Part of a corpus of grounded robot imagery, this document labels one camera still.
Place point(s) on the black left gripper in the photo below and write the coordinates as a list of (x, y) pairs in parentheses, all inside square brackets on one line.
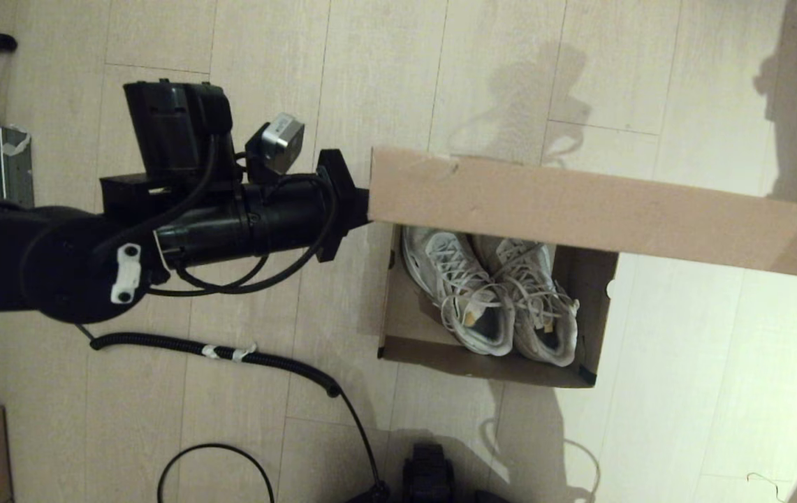
[(244, 223)]

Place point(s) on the white lace-up sneaker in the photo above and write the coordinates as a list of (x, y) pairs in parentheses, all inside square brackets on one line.
[(454, 279), (545, 307)]

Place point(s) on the brown cardboard shoe box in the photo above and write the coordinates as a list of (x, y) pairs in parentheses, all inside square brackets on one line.
[(580, 202)]

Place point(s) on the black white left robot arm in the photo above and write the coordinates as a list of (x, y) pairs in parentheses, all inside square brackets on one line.
[(21, 258)]

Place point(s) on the black robot torso base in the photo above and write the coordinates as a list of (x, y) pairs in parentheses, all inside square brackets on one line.
[(429, 475)]

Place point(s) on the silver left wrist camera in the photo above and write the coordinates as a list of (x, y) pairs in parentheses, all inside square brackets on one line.
[(283, 140)]

